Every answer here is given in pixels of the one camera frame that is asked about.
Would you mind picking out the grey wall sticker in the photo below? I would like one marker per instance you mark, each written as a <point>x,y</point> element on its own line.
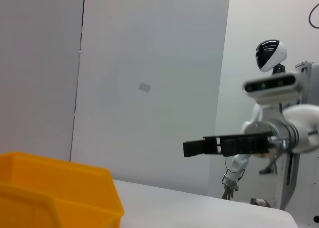
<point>145,87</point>

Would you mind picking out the small grey box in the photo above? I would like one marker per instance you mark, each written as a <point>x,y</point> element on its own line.
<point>260,202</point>

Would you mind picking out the tan humanoid robot hand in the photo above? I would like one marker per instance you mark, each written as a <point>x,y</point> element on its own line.
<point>228,190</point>

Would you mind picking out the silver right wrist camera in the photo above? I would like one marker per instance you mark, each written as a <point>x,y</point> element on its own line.
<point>274,87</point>

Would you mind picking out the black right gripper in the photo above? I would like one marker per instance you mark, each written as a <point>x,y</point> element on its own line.
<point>246,144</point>

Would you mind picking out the white humanoid robot arm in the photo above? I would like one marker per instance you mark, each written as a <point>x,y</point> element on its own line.
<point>239,163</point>

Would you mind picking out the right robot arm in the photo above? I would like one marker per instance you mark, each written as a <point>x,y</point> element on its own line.
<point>301,136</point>

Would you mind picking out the humanoid robot head black visor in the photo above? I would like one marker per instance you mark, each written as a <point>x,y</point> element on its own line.
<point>276,56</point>

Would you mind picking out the yellow plastic storage bin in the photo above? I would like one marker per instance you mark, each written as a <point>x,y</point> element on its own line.
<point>49,188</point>

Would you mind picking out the grey vertical stand rail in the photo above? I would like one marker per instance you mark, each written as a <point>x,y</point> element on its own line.
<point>312,88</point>

